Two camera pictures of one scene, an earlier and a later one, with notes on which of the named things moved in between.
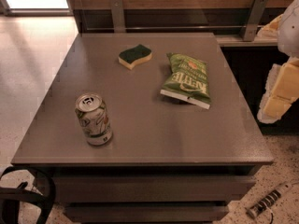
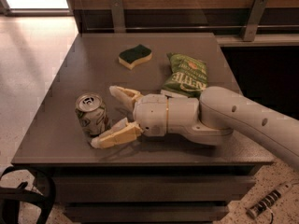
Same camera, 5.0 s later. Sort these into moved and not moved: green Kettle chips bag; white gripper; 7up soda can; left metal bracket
Moved: white gripper
Not moved: green Kettle chips bag; 7up soda can; left metal bracket
